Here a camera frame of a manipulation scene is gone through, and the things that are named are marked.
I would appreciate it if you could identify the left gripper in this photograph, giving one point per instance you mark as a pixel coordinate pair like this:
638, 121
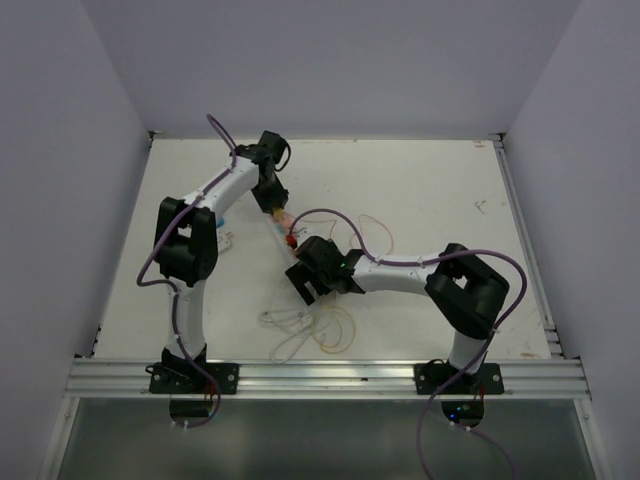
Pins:
279, 197

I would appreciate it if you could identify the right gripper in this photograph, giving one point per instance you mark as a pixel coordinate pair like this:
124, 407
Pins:
300, 276

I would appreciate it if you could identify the white power strip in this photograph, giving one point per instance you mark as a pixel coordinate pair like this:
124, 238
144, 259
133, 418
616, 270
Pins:
278, 233

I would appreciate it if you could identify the white plug adapter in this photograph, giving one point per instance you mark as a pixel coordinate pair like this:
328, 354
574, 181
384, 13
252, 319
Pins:
224, 241

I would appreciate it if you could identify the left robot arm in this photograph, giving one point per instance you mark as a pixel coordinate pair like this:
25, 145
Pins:
185, 245

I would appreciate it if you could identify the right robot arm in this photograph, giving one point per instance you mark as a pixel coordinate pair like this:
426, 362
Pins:
467, 291

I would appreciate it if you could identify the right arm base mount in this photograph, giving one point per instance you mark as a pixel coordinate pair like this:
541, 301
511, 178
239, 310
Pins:
450, 377

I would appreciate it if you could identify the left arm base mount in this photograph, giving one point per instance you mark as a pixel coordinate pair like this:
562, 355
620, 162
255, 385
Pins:
166, 381

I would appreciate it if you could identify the aluminium front rail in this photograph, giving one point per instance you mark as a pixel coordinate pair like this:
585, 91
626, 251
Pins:
554, 379

